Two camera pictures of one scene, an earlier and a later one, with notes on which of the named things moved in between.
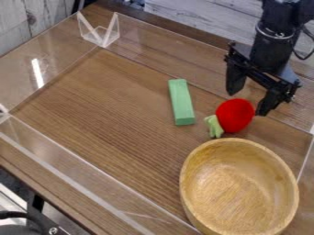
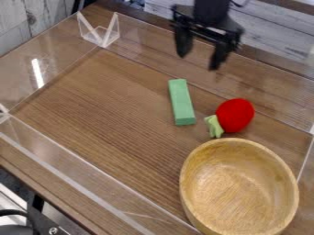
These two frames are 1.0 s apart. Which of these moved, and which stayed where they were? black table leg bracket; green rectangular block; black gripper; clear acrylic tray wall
Moved: black gripper
Stayed: clear acrylic tray wall; black table leg bracket; green rectangular block
